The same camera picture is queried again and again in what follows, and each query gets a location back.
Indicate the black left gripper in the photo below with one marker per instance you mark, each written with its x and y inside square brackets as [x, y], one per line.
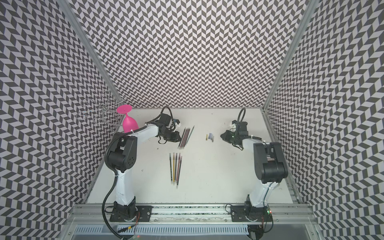
[175, 139]

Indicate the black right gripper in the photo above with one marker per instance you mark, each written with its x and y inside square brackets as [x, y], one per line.
[226, 134]

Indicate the black pencil purple cap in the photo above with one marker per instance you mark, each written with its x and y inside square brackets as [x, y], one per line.
[176, 165]

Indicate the dark blue pencil purple cap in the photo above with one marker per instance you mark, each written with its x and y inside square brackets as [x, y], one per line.
[179, 167]

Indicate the teal pencil clear cap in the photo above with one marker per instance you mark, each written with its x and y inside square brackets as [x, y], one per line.
[186, 138]

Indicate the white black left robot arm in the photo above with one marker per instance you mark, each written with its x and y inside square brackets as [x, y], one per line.
[121, 156]

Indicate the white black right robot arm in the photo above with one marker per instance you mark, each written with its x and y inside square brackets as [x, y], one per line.
[270, 168]

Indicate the pink plastic wine glass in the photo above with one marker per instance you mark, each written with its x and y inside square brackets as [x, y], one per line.
[129, 124]

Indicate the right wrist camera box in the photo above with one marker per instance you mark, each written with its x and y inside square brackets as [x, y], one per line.
[233, 125]

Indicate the wire glass rack stand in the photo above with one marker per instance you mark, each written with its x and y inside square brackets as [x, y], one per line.
[101, 111]

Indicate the aluminium corner post left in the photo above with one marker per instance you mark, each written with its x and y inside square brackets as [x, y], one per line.
[71, 17]

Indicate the aluminium corner post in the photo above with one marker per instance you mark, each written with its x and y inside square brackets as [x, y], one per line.
[291, 50]
[71, 17]

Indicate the aluminium corner post right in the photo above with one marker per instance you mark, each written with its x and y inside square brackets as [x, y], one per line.
[291, 50]

